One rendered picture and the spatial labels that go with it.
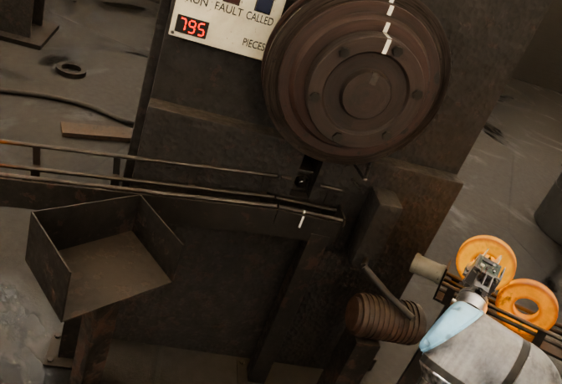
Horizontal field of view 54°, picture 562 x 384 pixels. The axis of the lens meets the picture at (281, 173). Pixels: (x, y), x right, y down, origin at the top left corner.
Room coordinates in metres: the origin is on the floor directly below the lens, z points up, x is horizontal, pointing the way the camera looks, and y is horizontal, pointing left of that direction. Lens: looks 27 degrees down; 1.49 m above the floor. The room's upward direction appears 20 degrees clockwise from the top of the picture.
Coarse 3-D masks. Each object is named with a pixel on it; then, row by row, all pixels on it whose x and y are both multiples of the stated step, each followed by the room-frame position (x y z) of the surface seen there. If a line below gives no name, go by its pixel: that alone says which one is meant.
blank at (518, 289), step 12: (504, 288) 1.27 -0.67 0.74; (516, 288) 1.26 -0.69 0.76; (528, 288) 1.25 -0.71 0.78; (540, 288) 1.25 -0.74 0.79; (504, 300) 1.26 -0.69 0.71; (540, 300) 1.24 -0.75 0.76; (552, 300) 1.23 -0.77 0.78; (516, 312) 1.26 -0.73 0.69; (540, 312) 1.23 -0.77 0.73; (552, 312) 1.23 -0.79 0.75; (540, 324) 1.23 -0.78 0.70; (552, 324) 1.22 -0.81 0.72
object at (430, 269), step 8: (416, 256) 1.35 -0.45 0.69; (416, 264) 1.34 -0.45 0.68; (424, 264) 1.33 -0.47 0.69; (432, 264) 1.34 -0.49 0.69; (440, 264) 1.34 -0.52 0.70; (416, 272) 1.33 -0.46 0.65; (424, 272) 1.32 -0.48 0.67; (432, 272) 1.32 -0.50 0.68; (440, 272) 1.32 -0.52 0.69; (432, 280) 1.32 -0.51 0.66; (440, 280) 1.31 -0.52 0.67
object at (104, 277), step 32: (32, 224) 0.91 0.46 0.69; (64, 224) 0.98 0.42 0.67; (96, 224) 1.04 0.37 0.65; (128, 224) 1.11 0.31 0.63; (160, 224) 1.05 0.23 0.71; (32, 256) 0.90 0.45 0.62; (64, 256) 0.96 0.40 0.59; (96, 256) 0.99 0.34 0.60; (128, 256) 1.03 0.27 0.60; (160, 256) 1.03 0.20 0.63; (64, 288) 0.80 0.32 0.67; (96, 288) 0.90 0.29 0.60; (128, 288) 0.93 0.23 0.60; (64, 320) 0.80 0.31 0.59; (96, 320) 0.93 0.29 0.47; (96, 352) 0.95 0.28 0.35
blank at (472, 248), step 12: (468, 240) 1.33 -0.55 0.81; (480, 240) 1.31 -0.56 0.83; (492, 240) 1.31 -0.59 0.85; (468, 252) 1.32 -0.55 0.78; (480, 252) 1.31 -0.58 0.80; (492, 252) 1.30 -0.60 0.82; (504, 252) 1.29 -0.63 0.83; (456, 264) 1.32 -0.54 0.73; (504, 264) 1.29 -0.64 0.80; (516, 264) 1.30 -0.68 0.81; (504, 276) 1.28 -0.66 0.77
